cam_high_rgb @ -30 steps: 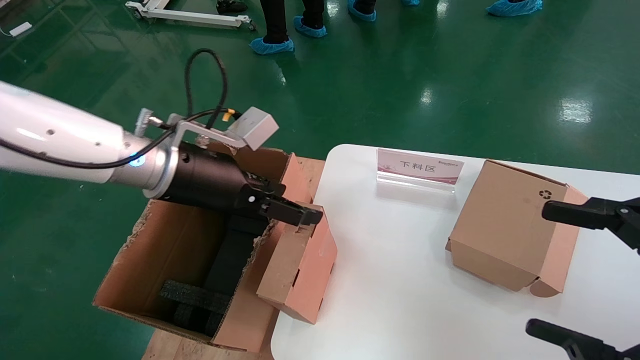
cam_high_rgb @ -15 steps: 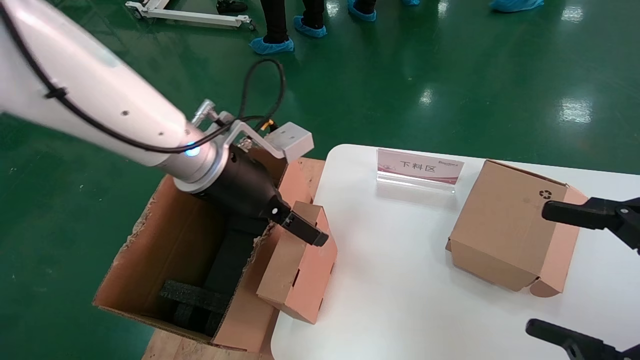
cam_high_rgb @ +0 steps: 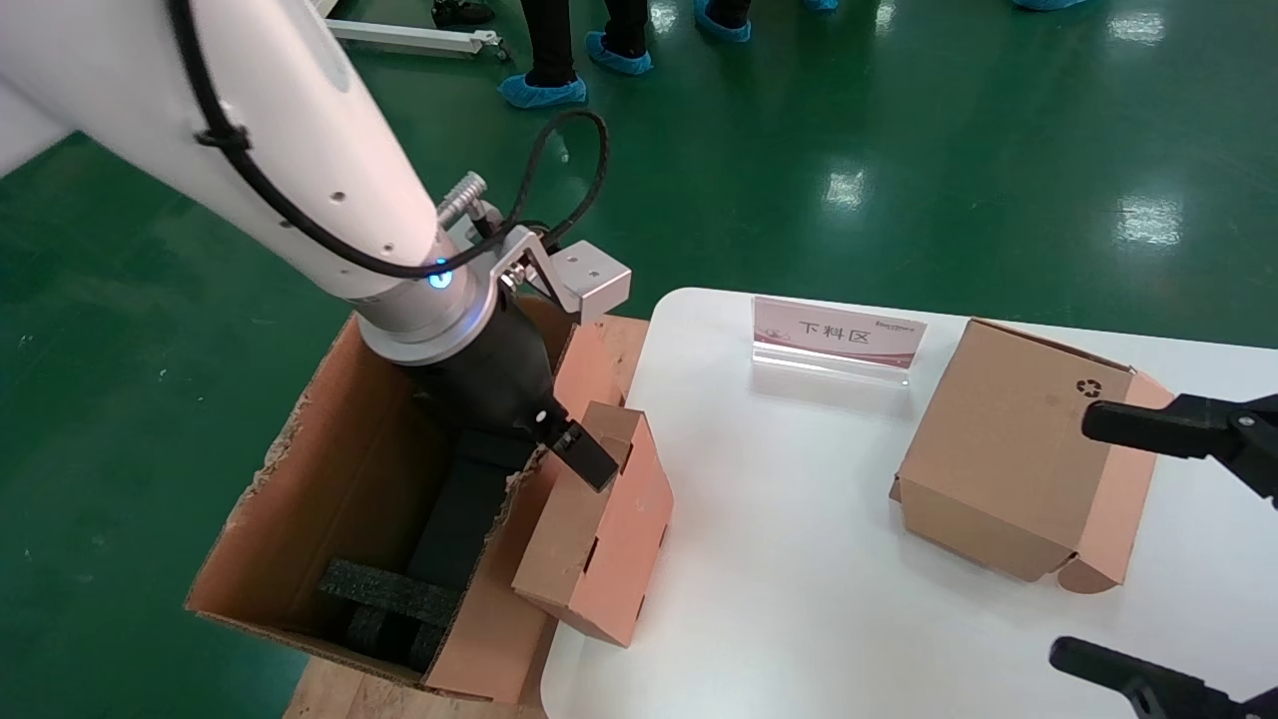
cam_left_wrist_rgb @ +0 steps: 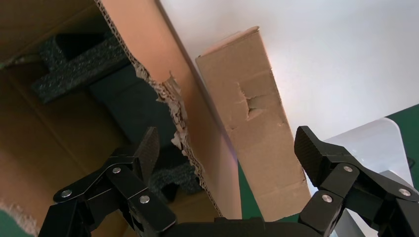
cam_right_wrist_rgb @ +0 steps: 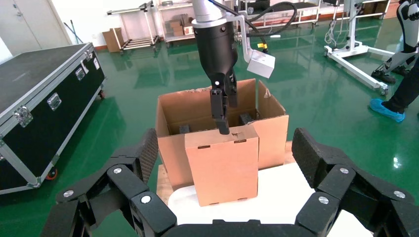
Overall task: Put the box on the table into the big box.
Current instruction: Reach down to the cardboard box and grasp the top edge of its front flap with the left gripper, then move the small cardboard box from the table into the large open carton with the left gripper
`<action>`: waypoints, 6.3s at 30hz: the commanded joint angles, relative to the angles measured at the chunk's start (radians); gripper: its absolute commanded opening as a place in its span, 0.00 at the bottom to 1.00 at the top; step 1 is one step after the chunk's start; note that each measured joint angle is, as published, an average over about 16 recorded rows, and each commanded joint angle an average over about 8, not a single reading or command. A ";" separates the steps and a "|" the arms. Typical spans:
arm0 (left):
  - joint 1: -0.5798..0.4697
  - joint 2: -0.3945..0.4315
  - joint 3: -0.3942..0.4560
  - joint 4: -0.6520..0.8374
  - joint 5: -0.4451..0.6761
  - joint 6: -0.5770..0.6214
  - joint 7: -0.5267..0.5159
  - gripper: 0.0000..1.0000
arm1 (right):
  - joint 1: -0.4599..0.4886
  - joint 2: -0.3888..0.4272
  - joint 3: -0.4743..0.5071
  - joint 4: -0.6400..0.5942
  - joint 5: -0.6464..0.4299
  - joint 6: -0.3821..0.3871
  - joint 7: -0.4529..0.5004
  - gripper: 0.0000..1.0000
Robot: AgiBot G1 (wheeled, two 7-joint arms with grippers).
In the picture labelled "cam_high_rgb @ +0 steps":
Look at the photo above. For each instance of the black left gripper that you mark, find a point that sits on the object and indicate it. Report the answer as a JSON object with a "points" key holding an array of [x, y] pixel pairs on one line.
{"points": [[499, 379]]}

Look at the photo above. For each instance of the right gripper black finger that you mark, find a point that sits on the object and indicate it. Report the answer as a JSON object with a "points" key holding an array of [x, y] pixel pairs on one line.
{"points": [[1168, 691], [1198, 424]]}

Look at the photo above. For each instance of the small plain cardboard box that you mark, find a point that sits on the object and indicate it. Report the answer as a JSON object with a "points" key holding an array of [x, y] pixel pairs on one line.
{"points": [[619, 539]]}

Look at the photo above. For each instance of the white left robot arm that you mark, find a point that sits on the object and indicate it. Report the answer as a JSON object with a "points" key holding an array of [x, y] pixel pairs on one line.
{"points": [[250, 100]]}

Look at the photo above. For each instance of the cardboard box with recycling symbol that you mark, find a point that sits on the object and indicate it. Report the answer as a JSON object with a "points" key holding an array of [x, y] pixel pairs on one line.
{"points": [[998, 449]]}

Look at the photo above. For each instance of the big open cardboard box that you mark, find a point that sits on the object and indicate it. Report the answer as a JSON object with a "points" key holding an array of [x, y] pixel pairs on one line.
{"points": [[339, 479]]}

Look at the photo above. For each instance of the tall black foam block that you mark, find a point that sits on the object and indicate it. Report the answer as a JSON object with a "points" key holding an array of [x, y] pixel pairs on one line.
{"points": [[459, 519]]}

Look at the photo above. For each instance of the low black foam piece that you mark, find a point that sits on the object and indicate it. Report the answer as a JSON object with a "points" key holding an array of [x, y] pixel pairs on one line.
{"points": [[384, 639]]}

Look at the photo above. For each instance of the acrylic sign with pink label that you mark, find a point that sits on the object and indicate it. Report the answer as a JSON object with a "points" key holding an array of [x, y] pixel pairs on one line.
{"points": [[839, 335]]}

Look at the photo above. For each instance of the wooden pallet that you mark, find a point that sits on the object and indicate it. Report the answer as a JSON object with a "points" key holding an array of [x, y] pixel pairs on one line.
{"points": [[399, 699]]}

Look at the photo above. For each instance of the person in black trousers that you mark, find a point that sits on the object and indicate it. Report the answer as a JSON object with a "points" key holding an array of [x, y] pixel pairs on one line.
{"points": [[549, 40]]}

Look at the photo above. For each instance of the black shoe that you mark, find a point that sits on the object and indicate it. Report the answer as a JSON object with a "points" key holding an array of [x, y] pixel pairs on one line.
{"points": [[464, 12]]}

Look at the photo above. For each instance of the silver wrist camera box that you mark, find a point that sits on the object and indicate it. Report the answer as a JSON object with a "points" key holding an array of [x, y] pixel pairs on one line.
{"points": [[589, 280]]}

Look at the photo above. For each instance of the white metal cart frame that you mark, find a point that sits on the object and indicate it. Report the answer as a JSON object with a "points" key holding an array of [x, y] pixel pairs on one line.
{"points": [[419, 38]]}

